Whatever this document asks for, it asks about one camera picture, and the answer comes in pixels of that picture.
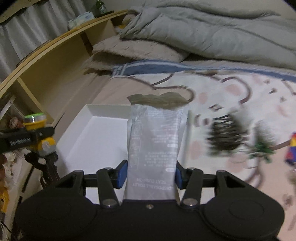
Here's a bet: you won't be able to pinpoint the yellow headlamp with strap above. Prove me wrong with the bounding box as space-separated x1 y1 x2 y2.
23 113 58 165

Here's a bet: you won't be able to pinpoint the grey toilet seat cushion packet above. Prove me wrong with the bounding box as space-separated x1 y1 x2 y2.
125 92 189 200

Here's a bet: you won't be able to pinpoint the dark brown hair tie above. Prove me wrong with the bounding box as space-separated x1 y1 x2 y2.
206 113 249 156

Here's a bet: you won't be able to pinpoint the green clothes pegs with string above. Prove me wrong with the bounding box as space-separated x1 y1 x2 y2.
248 138 274 164

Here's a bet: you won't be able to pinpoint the white shallow box tray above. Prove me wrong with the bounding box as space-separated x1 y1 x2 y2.
54 103 193 205

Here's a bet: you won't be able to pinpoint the wooden headboard shelf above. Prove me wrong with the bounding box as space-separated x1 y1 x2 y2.
1 10 127 126

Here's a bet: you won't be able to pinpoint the cartoon bear print blanket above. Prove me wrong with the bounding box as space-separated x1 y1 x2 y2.
94 60 295 240

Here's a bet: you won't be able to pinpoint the grey curtain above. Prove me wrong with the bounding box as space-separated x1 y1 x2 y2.
1 1 95 81

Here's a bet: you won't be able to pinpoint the colourful playing card box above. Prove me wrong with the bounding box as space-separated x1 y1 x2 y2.
285 132 296 166

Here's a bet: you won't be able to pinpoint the beige fluffy pillow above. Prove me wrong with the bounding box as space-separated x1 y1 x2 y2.
82 35 189 73

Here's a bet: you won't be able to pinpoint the tissue box on shelf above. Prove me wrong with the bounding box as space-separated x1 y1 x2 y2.
68 11 95 30

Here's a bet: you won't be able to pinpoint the green glass bottle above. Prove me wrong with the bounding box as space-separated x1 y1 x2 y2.
93 0 107 17

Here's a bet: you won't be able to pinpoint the grey quilted duvet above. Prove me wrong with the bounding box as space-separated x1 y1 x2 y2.
120 1 295 70

